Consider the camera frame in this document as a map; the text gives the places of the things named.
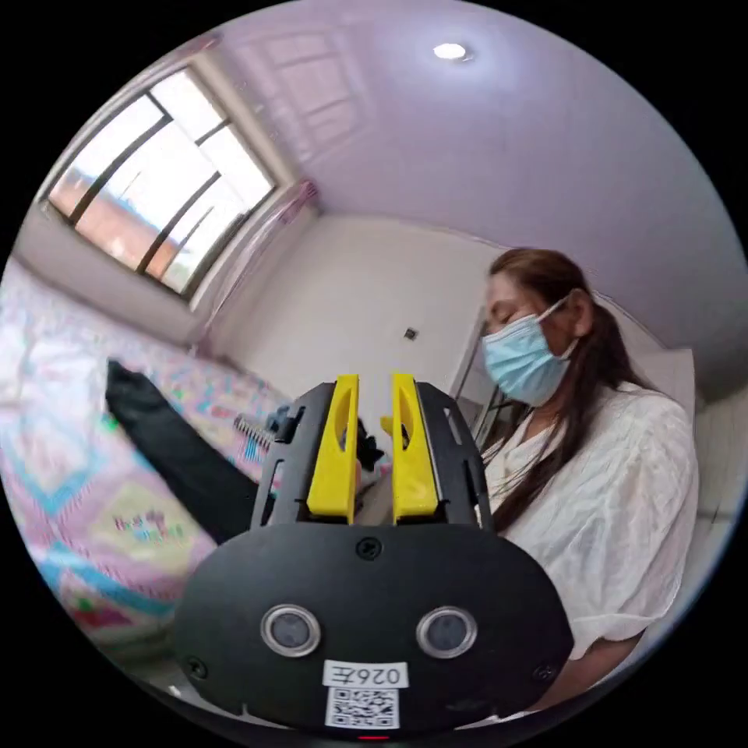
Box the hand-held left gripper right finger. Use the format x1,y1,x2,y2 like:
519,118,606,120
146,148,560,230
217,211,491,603
390,371,440,524

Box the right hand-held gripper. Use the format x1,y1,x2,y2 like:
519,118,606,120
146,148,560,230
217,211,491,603
357,415,394,472

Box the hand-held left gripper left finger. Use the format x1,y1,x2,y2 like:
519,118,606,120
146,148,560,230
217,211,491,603
306,373,361,524

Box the black jeans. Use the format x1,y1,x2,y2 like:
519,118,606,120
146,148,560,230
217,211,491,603
104,358,263,545

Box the person's left forearm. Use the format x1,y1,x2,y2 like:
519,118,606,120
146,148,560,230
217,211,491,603
535,620,651,715

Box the person's body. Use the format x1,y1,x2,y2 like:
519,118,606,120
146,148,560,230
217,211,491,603
480,247,700,662

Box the sheer pink curtain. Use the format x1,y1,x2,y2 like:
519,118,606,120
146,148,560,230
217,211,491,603
189,177,321,351

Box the bed with pink patterned quilt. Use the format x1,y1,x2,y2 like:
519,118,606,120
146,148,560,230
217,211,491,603
0,256,296,665

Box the window with dark frame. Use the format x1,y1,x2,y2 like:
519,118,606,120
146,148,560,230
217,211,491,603
39,65,280,300

